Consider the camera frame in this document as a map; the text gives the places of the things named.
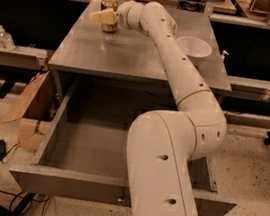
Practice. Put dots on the white ceramic bowl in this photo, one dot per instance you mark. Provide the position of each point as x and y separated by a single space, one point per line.
196 49

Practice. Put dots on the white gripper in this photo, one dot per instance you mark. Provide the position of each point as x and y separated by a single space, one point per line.
125 15

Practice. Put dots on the white pump bottle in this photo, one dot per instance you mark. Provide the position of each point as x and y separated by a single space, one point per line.
224 56

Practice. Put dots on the orange soda can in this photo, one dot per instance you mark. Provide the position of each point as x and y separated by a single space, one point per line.
109 4

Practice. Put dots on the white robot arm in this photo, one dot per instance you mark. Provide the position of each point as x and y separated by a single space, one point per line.
161 143

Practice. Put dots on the brown cardboard box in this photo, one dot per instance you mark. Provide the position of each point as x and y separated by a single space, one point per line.
32 109

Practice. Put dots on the clear sanitizer bottle right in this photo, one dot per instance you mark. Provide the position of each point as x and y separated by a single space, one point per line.
6 40

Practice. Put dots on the open grey top drawer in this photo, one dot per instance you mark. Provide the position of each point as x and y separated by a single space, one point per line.
83 155

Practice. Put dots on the grey cabinet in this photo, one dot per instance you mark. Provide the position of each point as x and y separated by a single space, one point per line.
147 54

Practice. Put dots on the black power adapter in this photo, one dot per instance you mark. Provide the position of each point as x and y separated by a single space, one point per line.
2 149

